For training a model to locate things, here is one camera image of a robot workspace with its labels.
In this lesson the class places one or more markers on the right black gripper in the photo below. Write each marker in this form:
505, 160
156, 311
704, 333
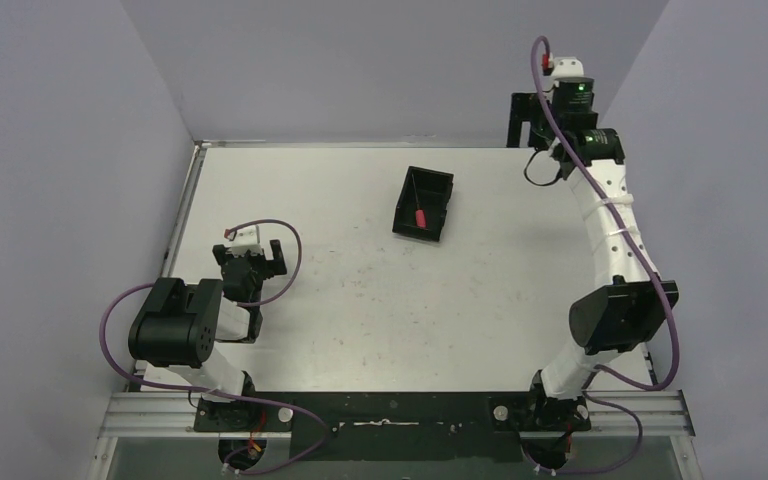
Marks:
526, 107

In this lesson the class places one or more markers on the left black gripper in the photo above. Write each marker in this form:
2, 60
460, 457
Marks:
251, 255

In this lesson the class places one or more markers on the red handled screwdriver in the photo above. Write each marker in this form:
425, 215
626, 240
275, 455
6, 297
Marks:
420, 218

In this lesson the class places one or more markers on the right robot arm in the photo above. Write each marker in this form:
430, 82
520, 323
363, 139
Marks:
627, 305

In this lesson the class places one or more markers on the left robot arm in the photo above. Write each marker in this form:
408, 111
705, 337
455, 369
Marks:
180, 324

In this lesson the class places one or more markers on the black plastic bin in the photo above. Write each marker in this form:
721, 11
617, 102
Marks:
435, 190

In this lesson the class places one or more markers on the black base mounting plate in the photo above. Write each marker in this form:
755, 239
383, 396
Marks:
401, 426

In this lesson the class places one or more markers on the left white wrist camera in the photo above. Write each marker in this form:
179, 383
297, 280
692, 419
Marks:
245, 238

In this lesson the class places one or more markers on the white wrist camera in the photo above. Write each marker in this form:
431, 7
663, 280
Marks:
555, 68
245, 238

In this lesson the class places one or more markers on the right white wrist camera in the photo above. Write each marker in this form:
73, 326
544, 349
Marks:
555, 68

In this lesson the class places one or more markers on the aluminium frame rail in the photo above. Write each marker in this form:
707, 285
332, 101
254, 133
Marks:
172, 415

